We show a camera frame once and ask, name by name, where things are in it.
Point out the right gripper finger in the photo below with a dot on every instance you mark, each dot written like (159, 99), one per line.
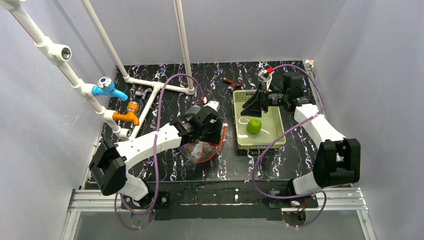
(257, 96)
(253, 107)

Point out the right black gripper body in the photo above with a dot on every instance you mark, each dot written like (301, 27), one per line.
(263, 100)

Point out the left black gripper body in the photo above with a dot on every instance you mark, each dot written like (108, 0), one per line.
(214, 131)

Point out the clear zip top bag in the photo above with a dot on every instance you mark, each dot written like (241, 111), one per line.
(198, 151)

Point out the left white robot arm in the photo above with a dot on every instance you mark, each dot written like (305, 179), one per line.
(111, 163)

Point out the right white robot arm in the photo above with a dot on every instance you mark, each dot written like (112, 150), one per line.
(338, 160)

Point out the yellow-green plastic basket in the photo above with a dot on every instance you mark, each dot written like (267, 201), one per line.
(272, 124)

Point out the grey metal faucet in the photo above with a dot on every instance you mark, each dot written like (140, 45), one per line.
(142, 93)

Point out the orange plastic faucet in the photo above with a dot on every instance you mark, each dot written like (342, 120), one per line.
(131, 114)

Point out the blue plastic faucet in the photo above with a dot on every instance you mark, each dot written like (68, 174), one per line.
(106, 87)

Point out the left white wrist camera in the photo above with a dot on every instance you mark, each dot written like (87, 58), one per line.
(213, 105)

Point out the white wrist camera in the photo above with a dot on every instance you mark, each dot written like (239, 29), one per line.
(213, 105)
(266, 75)

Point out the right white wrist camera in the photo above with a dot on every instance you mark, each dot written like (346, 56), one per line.
(266, 75)

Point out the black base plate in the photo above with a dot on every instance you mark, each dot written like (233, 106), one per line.
(228, 199)

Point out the aluminium frame rail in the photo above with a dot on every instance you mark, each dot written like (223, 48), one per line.
(341, 215)

